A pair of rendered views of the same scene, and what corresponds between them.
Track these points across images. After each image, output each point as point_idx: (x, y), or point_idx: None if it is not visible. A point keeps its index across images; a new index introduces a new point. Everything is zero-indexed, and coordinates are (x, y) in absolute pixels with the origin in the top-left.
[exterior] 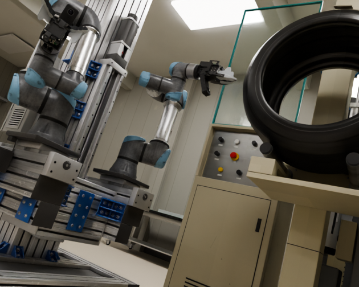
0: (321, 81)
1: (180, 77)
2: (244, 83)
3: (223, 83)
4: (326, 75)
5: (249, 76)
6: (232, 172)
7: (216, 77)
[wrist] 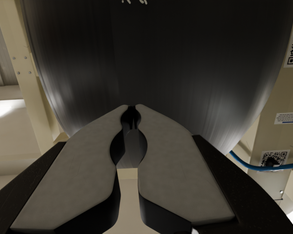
0: (256, 122)
1: None
2: (34, 8)
3: (210, 179)
4: (249, 129)
5: (26, 29)
6: None
7: (56, 226)
